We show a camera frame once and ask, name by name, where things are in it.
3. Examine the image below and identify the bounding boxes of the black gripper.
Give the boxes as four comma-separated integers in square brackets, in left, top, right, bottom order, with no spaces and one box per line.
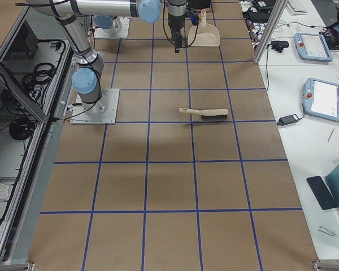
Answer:
[170,27,183,53]

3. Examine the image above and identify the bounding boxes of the beige plastic dustpan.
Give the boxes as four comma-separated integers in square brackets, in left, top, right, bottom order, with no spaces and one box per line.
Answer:
[187,9,220,47]

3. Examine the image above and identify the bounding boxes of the white hand brush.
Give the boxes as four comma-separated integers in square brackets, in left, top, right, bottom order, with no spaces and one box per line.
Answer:
[179,108,229,120]

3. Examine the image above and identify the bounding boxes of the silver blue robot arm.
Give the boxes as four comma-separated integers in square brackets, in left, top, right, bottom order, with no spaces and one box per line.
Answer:
[129,1,189,54]
[15,1,161,117]

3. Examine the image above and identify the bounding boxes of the black trash bin bag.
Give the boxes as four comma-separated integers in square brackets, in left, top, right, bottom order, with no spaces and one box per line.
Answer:
[189,0,211,10]

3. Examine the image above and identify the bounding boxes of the black webcam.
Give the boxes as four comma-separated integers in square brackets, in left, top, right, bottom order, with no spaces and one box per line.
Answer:
[271,41,289,53]

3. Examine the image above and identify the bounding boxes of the black power brick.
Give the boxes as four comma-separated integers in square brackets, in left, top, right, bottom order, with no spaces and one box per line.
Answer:
[277,114,304,126]

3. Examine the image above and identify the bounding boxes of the far teach pendant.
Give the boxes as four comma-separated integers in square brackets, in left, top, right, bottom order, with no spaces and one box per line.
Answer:
[294,33,333,62]

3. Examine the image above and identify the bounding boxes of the teach pendant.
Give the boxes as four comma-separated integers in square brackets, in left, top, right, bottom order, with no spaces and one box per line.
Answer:
[302,78,339,123]
[294,33,333,62]

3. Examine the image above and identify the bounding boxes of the near teach pendant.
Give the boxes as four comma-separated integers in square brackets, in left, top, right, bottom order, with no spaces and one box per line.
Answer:
[302,78,339,123]

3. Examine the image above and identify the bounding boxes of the grey pen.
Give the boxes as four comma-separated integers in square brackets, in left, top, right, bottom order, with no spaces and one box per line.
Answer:
[327,128,335,142]

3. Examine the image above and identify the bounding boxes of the black smartphone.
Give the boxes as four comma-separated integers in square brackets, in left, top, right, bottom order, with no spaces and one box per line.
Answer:
[306,176,337,210]

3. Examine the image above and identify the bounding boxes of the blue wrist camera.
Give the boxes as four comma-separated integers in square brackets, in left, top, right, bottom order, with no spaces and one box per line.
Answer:
[188,8,199,26]

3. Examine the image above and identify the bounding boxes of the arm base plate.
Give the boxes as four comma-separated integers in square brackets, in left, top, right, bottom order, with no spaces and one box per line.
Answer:
[94,15,130,40]
[70,89,120,125]

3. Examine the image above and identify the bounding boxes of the aluminium frame post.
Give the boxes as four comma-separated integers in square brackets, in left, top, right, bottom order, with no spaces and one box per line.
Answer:
[253,0,287,64]

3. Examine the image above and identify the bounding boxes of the aluminium side frame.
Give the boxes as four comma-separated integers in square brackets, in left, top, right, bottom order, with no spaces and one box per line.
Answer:
[0,1,74,268]

